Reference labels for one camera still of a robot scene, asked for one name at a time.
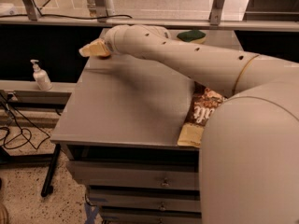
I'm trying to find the green yellow sponge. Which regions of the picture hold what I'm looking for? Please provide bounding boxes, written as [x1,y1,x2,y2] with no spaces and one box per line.
[177,30,206,44]

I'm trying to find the grey side shelf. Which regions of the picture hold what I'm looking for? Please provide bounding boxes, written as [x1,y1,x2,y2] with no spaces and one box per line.
[0,80,76,105]

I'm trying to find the black floor cable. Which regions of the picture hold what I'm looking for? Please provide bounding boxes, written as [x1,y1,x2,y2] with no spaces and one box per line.
[0,91,64,151]

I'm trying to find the grey drawer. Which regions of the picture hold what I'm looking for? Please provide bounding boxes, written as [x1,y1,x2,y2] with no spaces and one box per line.
[66,161,199,190]
[100,210,202,224]
[88,189,201,213]

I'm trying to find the white pump bottle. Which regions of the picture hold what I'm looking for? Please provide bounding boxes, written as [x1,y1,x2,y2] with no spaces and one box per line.
[31,59,52,91]

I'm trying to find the grey metal rail frame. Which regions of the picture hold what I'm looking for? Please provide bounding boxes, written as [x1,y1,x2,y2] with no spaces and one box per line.
[0,0,299,32]

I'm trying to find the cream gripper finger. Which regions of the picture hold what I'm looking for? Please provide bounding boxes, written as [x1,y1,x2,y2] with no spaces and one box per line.
[78,38,110,57]

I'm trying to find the bottom grey drawer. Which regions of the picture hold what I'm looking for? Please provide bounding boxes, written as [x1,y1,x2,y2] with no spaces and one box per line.
[100,210,202,224]

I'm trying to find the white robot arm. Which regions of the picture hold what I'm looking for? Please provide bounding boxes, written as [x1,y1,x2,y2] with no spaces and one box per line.
[79,25,299,224]

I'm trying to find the black cable on rail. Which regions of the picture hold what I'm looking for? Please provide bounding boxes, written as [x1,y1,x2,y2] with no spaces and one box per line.
[0,0,134,21]

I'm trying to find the black table leg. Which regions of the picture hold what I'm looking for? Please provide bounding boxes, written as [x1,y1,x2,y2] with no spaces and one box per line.
[41,144,61,198]

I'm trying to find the middle grey drawer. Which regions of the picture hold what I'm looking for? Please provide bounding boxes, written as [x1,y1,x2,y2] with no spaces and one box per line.
[88,189,201,213]

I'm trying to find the Late July chips bag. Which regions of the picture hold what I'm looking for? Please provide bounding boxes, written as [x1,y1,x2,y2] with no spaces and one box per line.
[177,82,226,147]

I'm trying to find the top grey drawer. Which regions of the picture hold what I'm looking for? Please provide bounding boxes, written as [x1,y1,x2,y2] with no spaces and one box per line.
[66,161,199,190]

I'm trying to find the grey drawer cabinet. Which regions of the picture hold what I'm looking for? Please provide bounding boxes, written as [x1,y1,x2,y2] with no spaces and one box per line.
[50,27,245,224]

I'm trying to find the orange fruit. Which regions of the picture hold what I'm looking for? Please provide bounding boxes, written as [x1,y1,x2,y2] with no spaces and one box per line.
[99,55,111,59]

